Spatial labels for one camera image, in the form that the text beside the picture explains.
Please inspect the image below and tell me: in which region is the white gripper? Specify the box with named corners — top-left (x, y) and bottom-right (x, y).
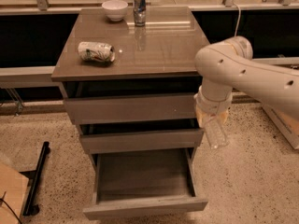
top-left (194, 89), bottom-right (233, 128)

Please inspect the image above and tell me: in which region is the clear plastic water bottle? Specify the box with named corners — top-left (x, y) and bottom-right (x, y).
top-left (204, 116), bottom-right (229, 149)

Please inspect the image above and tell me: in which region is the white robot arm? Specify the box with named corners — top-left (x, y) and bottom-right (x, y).
top-left (195, 36), bottom-right (299, 120)

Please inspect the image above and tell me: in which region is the grey top drawer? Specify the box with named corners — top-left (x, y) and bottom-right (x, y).
top-left (64, 76), bottom-right (201, 124)

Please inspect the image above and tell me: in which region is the grey drawer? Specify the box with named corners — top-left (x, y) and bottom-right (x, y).
top-left (83, 148), bottom-right (207, 220)
top-left (64, 76), bottom-right (201, 124)
top-left (80, 118), bottom-right (204, 154)

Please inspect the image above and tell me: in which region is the grey drawer cabinet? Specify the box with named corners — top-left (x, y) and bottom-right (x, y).
top-left (50, 6), bottom-right (219, 221)

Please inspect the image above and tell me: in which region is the grey bottom drawer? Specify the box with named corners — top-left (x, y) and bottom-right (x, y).
top-left (83, 148), bottom-right (207, 220)

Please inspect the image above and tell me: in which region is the grey middle drawer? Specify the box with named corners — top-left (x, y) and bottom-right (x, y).
top-left (80, 118), bottom-right (204, 154)

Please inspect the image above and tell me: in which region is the cardboard box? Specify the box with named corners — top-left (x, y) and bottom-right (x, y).
top-left (262, 105), bottom-right (299, 149)

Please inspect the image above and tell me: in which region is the lying white green can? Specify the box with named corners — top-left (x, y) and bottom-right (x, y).
top-left (78, 42), bottom-right (115, 63)

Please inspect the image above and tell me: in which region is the white ceramic bowl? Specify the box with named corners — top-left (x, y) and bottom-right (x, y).
top-left (102, 0), bottom-right (128, 21)

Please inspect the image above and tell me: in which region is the black metal bar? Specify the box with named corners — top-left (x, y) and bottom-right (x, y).
top-left (22, 141), bottom-right (50, 216)

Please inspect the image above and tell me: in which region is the wooden board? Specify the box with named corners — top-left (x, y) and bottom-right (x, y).
top-left (0, 162), bottom-right (29, 224)

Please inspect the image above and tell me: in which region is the white power cable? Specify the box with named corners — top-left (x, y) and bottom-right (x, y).
top-left (234, 3), bottom-right (242, 37)

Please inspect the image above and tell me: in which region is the black cable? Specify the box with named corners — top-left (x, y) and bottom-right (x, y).
top-left (0, 191), bottom-right (23, 224)

